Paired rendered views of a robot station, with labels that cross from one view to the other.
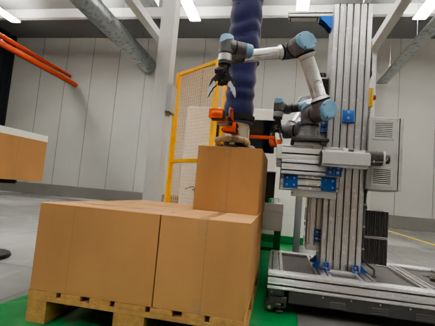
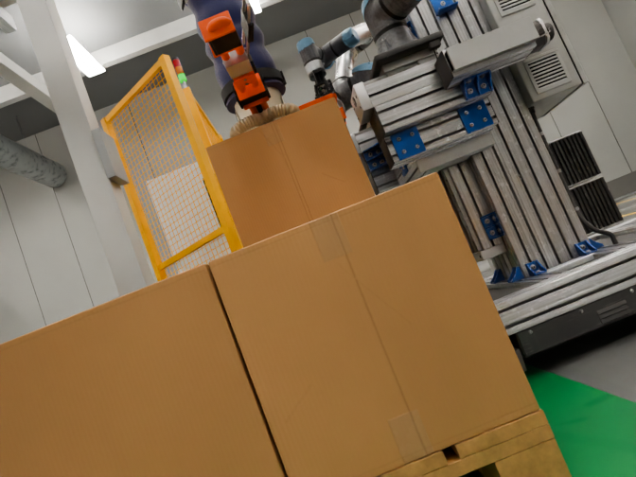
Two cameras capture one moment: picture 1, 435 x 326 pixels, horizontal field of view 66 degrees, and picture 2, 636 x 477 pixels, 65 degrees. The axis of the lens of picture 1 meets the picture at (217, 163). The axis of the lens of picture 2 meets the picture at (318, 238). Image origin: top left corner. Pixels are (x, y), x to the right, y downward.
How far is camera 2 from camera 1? 0.76 m
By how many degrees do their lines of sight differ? 12
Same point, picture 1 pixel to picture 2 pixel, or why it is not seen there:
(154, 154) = (124, 262)
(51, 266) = not seen: outside the picture
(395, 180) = (572, 67)
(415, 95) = not seen: hidden behind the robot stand
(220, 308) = (469, 409)
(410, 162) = not seen: hidden behind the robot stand
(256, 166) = (338, 134)
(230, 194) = (314, 210)
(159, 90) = (80, 148)
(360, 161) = (520, 36)
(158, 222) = (211, 286)
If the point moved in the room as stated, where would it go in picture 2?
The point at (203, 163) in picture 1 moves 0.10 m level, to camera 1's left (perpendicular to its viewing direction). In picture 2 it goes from (233, 177) to (199, 188)
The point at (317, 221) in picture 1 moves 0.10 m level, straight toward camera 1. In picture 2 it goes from (478, 203) to (485, 199)
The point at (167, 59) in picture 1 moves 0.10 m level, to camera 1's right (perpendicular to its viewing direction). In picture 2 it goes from (70, 90) to (88, 85)
